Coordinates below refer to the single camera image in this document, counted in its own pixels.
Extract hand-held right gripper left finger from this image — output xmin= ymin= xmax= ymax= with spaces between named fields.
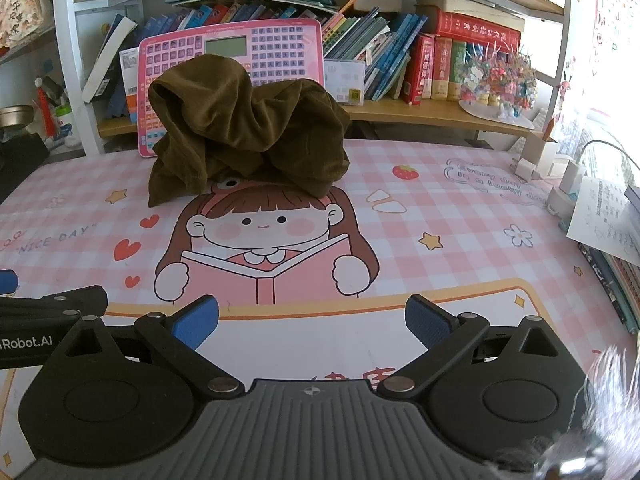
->
xmin=47 ymin=294 xmax=246 ymax=402

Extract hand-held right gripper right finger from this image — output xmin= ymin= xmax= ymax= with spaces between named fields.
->
xmin=377 ymin=294 xmax=576 ymax=397

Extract brown corduroy pants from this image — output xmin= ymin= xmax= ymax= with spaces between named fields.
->
xmin=147 ymin=52 xmax=351 ymax=208

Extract pink cartoon desk mat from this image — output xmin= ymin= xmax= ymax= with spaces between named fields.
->
xmin=0 ymin=137 xmax=637 ymax=466

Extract metal bowl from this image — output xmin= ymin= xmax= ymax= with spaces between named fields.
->
xmin=0 ymin=105 xmax=35 ymax=132

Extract red tassel ornament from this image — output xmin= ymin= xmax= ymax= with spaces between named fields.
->
xmin=34 ymin=75 xmax=66 ymax=137

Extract white charger plugs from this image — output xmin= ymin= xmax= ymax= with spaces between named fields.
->
xmin=546 ymin=180 xmax=583 ymax=218

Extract stack of workbooks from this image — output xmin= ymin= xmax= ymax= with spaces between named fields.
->
xmin=577 ymin=241 xmax=640 ymax=336

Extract fluffy white fur trim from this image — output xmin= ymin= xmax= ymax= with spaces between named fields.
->
xmin=582 ymin=344 xmax=640 ymax=480

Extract printed paper sheet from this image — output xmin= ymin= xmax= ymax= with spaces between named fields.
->
xmin=566 ymin=175 xmax=640 ymax=262

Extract black and white book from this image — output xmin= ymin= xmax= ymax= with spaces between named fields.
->
xmin=81 ymin=12 xmax=139 ymax=104

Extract red dictionary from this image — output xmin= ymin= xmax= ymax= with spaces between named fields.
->
xmin=401 ymin=33 xmax=437 ymax=107
xmin=432 ymin=35 xmax=454 ymax=102

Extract white card box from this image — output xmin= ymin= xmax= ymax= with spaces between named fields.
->
xmin=324 ymin=59 xmax=367 ymax=107

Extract colourful bead flower ornament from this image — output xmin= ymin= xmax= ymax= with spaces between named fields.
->
xmin=459 ymin=44 xmax=540 ymax=130

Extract row of colourful books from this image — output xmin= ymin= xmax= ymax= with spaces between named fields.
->
xmin=142 ymin=0 xmax=431 ymax=103

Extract floral decorated bag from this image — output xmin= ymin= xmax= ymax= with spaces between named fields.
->
xmin=0 ymin=0 xmax=53 ymax=50

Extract pink toy learning tablet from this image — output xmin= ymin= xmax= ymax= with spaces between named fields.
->
xmin=137 ymin=19 xmax=325 ymax=159

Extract wide red hardcover book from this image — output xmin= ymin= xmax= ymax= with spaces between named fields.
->
xmin=434 ymin=9 xmax=522 ymax=52

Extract beige thick book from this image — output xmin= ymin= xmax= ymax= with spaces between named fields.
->
xmin=416 ymin=0 xmax=526 ymax=17

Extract wooden bookshelf white frame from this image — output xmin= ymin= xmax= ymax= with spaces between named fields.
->
xmin=50 ymin=0 xmax=573 ymax=158

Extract white charging cable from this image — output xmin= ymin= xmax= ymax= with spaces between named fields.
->
xmin=535 ymin=139 xmax=640 ymax=181

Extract alphabet wall poster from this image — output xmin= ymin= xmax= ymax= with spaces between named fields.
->
xmin=592 ymin=0 xmax=640 ymax=111

